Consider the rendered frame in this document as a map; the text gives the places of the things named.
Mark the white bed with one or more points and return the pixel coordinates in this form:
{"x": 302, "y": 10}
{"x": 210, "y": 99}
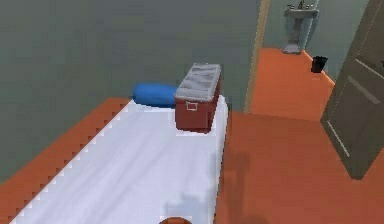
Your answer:
{"x": 126, "y": 166}

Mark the red box with grey lid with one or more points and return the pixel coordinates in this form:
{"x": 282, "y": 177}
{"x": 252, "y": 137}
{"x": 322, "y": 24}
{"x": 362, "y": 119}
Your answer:
{"x": 196, "y": 110}

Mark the blue pillow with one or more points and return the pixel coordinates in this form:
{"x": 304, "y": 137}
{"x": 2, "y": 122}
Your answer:
{"x": 154, "y": 95}

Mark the orange ball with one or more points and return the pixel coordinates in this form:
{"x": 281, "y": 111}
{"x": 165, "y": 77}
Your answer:
{"x": 175, "y": 221}

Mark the black bin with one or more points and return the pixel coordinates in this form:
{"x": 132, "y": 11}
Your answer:
{"x": 319, "y": 64}

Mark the olive room door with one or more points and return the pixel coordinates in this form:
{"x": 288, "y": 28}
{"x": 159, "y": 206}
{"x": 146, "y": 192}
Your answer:
{"x": 358, "y": 100}

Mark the grey pedestal sink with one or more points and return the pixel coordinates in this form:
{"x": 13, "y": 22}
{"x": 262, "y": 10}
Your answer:
{"x": 296, "y": 23}

